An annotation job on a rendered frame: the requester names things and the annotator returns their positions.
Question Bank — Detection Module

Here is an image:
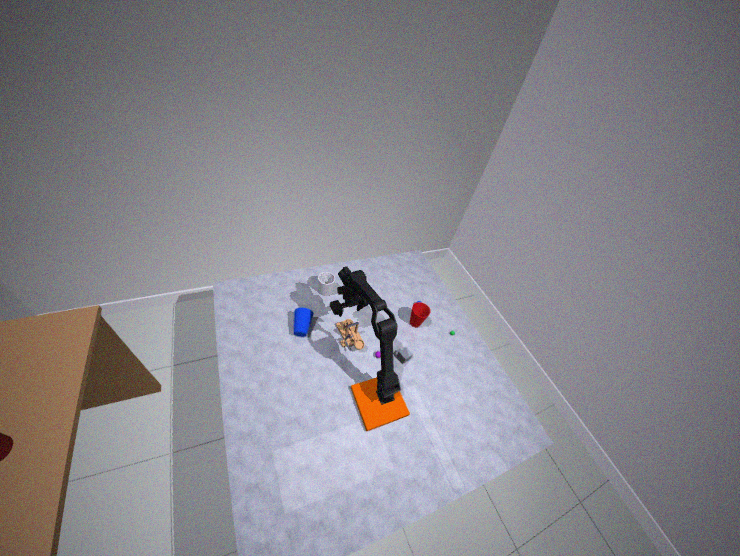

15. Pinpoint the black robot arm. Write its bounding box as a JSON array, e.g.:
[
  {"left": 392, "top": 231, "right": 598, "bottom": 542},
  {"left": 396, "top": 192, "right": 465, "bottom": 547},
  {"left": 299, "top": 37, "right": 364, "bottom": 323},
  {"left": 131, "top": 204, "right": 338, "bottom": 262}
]
[{"left": 337, "top": 266, "right": 401, "bottom": 405}]

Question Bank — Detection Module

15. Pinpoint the red cup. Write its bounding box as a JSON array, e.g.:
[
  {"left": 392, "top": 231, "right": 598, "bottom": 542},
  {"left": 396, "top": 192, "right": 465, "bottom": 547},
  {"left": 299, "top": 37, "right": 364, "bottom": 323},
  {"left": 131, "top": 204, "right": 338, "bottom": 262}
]
[{"left": 410, "top": 302, "right": 431, "bottom": 328}]

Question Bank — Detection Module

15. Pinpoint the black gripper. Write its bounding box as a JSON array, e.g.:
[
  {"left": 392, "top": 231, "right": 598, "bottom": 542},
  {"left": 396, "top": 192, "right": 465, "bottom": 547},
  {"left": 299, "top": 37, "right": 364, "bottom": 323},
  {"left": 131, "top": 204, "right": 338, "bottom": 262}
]
[{"left": 329, "top": 290, "right": 368, "bottom": 317}]

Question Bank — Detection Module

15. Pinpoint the blue plastic cup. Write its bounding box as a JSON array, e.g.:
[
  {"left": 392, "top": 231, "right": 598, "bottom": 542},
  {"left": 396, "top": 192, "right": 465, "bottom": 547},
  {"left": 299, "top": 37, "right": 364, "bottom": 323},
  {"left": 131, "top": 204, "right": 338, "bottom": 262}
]
[{"left": 294, "top": 308, "right": 313, "bottom": 337}]

